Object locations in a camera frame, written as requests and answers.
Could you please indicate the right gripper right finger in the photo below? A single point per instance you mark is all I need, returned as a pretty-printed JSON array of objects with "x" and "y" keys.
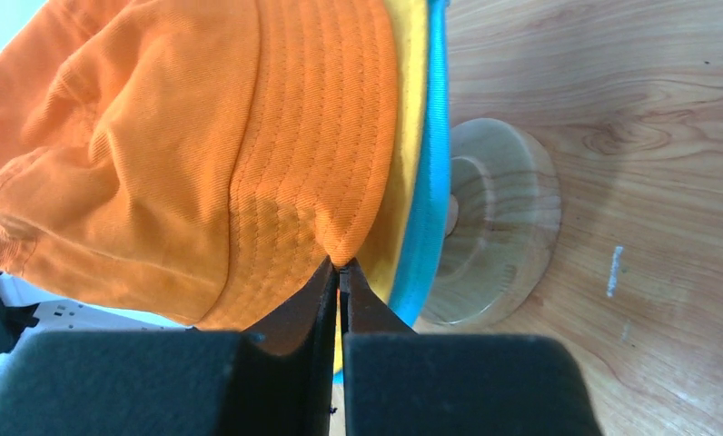
[{"x": 399, "y": 382}]

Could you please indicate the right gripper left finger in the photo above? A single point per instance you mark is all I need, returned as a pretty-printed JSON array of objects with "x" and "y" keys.
[{"x": 273, "y": 379}]

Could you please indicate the teal bucket hat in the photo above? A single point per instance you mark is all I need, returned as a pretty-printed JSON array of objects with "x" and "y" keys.
[{"x": 401, "y": 253}]

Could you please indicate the yellow bucket hat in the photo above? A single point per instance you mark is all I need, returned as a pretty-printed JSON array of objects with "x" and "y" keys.
[{"x": 383, "y": 54}]

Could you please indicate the orange bucket hat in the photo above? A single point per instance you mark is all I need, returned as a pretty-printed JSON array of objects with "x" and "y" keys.
[{"x": 194, "y": 159}]

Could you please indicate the wooden hat stand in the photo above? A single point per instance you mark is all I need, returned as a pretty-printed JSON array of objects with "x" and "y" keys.
[{"x": 502, "y": 228}]

